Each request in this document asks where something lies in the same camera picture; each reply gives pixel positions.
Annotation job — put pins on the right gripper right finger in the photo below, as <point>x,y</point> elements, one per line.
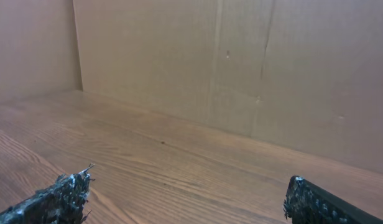
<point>307,203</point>

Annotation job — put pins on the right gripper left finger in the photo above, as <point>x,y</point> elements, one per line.
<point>61,203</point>

